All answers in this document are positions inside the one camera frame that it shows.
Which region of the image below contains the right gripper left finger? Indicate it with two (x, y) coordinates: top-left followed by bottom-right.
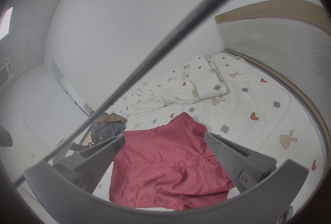
(53, 134), (126, 195)

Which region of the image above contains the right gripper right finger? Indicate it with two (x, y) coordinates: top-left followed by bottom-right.
(203, 132), (278, 195)

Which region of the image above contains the red shirt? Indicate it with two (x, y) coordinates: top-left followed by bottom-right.
(109, 112), (236, 211)

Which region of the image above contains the bed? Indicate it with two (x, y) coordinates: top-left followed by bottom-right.
(80, 0), (331, 214)

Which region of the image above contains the dark grey garment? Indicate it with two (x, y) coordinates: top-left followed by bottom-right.
(91, 120), (126, 141)

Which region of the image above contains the ceiling air conditioner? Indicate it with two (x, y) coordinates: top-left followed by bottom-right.
(0, 61), (14, 89)

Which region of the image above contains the ceiling light panel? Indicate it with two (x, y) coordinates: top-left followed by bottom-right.
(0, 7), (13, 40)

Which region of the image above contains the black cable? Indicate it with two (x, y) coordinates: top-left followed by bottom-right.
(14, 0), (263, 188)

